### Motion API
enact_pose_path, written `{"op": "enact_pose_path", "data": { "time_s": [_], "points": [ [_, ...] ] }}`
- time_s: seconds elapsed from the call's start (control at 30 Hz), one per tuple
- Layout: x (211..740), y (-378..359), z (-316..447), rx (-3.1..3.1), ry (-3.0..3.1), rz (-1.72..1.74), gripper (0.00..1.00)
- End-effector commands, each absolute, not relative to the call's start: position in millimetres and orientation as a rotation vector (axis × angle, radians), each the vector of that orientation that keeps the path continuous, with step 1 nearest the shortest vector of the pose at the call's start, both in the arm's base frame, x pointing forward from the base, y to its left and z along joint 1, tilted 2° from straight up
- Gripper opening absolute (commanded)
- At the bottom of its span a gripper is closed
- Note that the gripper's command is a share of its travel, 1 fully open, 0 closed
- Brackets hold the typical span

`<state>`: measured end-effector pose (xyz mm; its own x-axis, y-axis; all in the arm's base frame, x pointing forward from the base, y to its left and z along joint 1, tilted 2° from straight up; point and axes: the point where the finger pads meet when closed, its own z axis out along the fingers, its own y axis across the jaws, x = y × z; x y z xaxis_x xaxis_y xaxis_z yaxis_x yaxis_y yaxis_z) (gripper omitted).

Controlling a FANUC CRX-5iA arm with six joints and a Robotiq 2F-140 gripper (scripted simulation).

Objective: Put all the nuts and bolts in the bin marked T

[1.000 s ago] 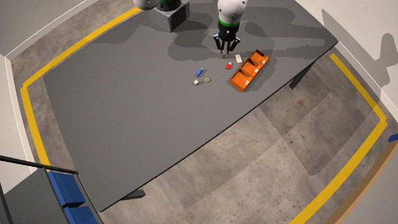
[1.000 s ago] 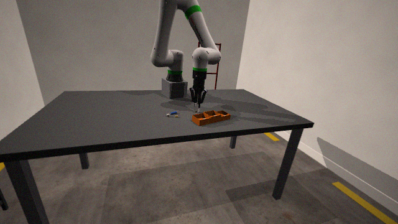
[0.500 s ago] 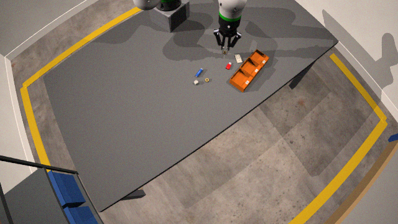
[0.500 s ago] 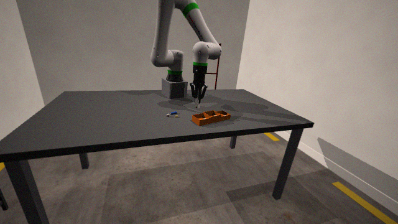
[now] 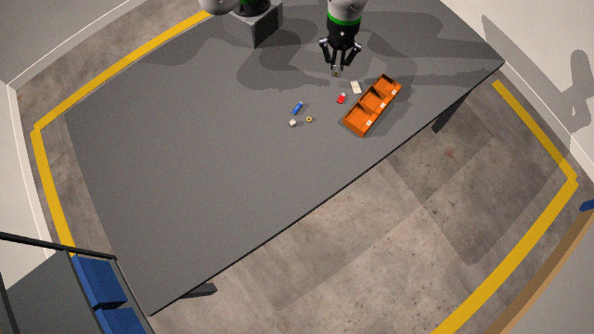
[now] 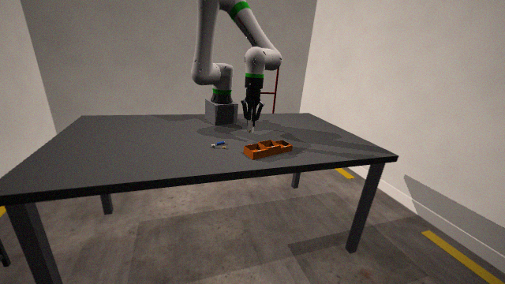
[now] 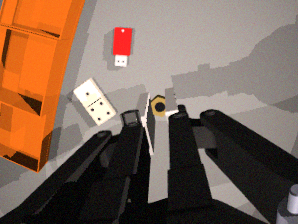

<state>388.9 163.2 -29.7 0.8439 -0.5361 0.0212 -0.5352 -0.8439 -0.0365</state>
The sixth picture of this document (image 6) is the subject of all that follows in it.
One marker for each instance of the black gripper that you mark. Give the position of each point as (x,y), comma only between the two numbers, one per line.
(253,99)

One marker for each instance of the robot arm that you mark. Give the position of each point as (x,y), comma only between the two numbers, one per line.
(262,56)

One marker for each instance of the orange rack of bins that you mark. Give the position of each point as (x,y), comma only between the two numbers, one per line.
(267,148)

